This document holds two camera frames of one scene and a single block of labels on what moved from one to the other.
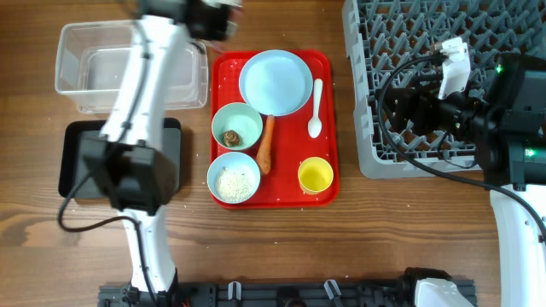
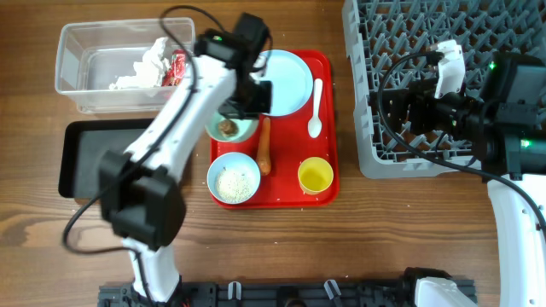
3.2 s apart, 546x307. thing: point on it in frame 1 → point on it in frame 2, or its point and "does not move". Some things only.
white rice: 235,186 does not move
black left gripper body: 216,23 → 252,101
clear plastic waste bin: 92,60 does not move
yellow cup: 315,175 does not move
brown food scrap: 231,137 → 228,128
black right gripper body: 456,113 does not move
